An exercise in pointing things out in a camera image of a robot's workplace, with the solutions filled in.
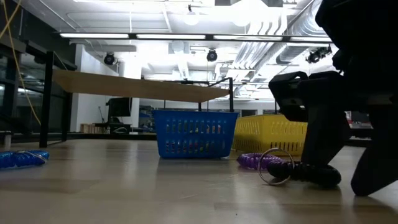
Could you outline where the yellow plastic basket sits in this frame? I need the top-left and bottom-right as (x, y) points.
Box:
(231, 114), (309, 157)

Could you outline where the wooden shelf riser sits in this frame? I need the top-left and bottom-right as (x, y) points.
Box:
(39, 50), (234, 149)

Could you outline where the black computer monitor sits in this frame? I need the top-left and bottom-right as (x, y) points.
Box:
(106, 97), (133, 118)

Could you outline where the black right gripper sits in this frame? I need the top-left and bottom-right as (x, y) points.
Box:
(300, 70), (398, 197)

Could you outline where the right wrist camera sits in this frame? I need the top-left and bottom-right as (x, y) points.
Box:
(269, 71), (309, 123)

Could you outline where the purple coil keychain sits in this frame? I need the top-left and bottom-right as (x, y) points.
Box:
(236, 152), (283, 171)

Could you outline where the yellow extension cord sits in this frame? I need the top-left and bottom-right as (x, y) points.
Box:
(0, 0), (42, 125)

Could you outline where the overhead LED light bar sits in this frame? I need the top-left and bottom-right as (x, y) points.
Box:
(58, 32), (333, 44)

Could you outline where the black coil keychain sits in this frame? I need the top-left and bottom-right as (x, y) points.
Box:
(257, 147), (342, 189)

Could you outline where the black metal rig frame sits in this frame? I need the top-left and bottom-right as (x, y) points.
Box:
(0, 132), (374, 149)

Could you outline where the blue plastic basket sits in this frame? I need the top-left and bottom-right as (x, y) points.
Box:
(152, 109), (240, 160)

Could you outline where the silver ventilation duct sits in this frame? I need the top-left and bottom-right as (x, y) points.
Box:
(275, 0), (330, 65)

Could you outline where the blue coil keychain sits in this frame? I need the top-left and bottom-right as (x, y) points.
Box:
(0, 149), (50, 170)

